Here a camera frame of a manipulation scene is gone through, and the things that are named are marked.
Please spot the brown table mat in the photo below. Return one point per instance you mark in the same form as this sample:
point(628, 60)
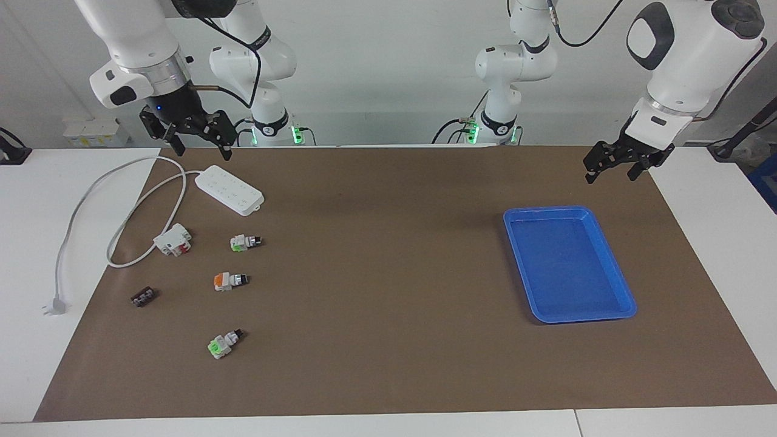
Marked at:
point(388, 303)

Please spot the dark brown terminal block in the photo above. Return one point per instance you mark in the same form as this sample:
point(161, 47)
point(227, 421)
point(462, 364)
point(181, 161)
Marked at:
point(144, 297)

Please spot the orange selector switch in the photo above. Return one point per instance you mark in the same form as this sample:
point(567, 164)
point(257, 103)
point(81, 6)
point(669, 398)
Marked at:
point(226, 281)

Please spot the blue plastic tray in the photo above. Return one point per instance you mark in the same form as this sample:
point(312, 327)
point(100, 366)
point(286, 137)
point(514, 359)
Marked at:
point(567, 267)

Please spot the black clamp mount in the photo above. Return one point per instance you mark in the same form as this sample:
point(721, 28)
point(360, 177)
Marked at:
point(12, 152)

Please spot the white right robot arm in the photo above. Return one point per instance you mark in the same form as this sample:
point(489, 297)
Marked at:
point(133, 36)

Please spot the white red circuit breaker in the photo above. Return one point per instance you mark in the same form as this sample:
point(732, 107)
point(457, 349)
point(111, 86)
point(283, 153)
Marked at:
point(173, 240)

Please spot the blue crate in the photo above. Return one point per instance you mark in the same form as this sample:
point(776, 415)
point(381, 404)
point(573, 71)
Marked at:
point(766, 188)

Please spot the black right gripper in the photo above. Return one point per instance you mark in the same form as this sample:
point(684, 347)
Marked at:
point(179, 106)

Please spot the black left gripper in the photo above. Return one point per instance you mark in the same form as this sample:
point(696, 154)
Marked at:
point(643, 152)

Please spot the white cardboard box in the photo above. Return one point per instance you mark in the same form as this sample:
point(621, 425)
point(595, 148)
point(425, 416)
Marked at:
point(94, 132)

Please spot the green selector switch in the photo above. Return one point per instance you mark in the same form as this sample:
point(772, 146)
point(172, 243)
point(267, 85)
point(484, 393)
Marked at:
point(221, 345)
point(243, 243)

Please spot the black stand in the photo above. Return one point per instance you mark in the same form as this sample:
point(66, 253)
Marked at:
point(743, 130)

